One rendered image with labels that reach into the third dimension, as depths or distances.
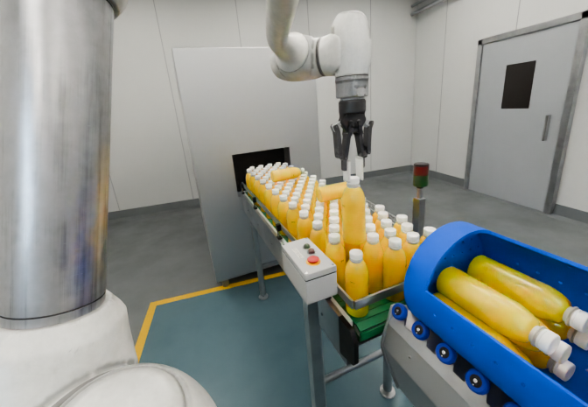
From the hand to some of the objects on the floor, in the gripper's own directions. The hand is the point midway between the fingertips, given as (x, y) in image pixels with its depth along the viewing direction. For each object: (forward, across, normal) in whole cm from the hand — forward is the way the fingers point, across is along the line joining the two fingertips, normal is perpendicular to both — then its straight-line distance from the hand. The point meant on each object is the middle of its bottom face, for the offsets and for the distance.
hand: (353, 170), depth 81 cm
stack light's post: (+135, +49, +20) cm, 145 cm away
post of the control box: (+135, -16, +2) cm, 136 cm away
